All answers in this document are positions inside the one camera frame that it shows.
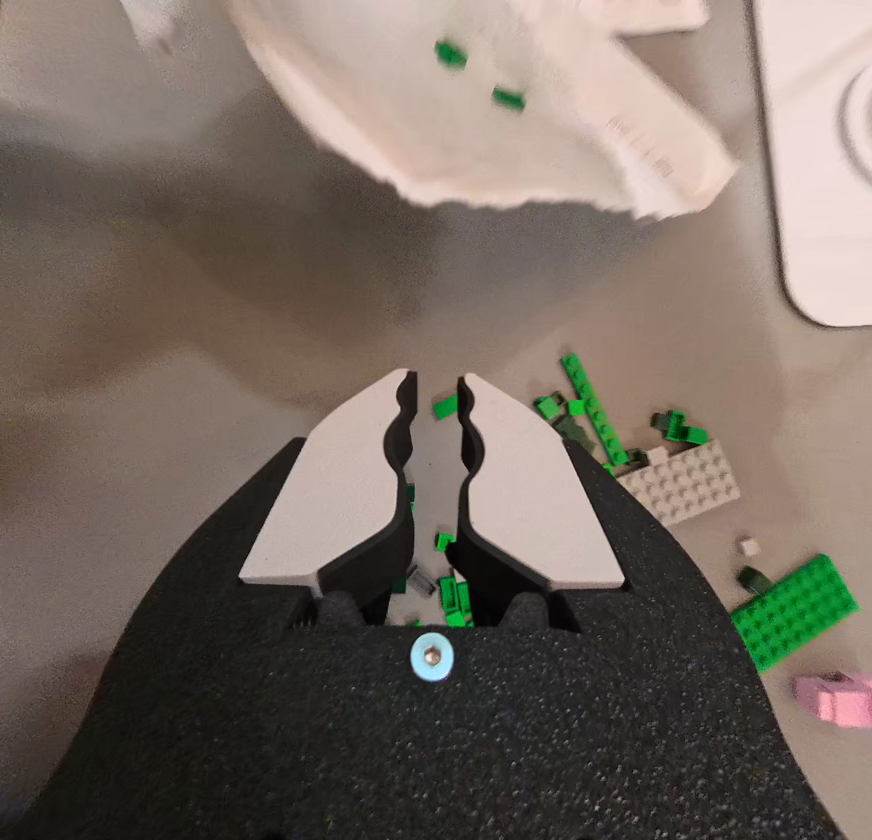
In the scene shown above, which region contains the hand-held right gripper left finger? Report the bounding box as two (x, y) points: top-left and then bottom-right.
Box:
(238, 369), (418, 624)

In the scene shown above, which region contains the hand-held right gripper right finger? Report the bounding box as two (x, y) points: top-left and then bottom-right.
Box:
(450, 373), (626, 626)

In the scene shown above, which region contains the pile of small green bricks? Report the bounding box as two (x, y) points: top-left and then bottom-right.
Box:
(388, 390), (713, 630)

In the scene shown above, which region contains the large printed white paper bag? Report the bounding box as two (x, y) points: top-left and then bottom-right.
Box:
(102, 0), (740, 222)

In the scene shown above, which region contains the grey desk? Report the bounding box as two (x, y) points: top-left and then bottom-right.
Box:
(0, 0), (872, 840)

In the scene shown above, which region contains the long narrow green plate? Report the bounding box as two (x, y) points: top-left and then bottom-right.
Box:
(560, 353), (631, 468)

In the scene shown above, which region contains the grey studded plate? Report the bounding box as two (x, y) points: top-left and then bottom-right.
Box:
(616, 438), (743, 528)

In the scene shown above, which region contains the large green studded plate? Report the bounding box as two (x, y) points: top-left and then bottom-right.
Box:
(729, 553), (861, 674)

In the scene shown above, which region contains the pink brick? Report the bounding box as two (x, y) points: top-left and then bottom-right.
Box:
(793, 671), (872, 728)

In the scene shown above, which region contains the white stand base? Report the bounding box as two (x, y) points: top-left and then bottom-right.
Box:
(749, 0), (872, 328)

